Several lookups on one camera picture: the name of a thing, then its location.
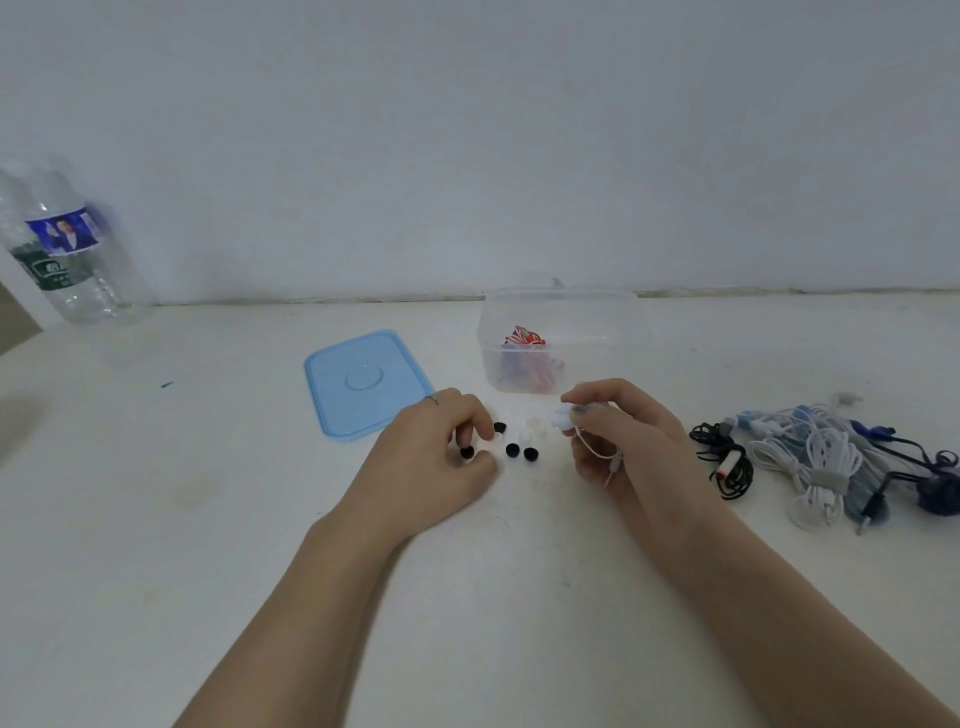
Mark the white bundled earphones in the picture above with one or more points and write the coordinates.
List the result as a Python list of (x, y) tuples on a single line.
[(817, 465)]

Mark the person's left forearm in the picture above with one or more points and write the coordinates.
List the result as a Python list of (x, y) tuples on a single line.
[(300, 622)]

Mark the person's right forearm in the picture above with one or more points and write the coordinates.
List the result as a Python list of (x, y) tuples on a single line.
[(780, 622)]

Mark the person's right hand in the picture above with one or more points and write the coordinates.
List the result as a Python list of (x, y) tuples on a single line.
[(645, 457)]

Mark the clear ear tip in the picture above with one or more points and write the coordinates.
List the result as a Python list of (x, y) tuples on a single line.
[(844, 397)]

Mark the person's right thumb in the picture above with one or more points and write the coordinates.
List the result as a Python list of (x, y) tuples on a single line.
[(600, 429)]

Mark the blue plastic lid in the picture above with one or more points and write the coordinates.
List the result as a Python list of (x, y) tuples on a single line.
[(364, 382)]

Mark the person's left thumb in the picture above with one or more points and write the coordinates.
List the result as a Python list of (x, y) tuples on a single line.
[(480, 471)]

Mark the person's left hand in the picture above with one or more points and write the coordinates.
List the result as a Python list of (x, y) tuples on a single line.
[(412, 465)]

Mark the clear plastic bottle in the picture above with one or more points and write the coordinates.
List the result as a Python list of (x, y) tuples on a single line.
[(67, 247)]

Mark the clear plastic container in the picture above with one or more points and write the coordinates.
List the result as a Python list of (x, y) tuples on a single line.
[(562, 337)]

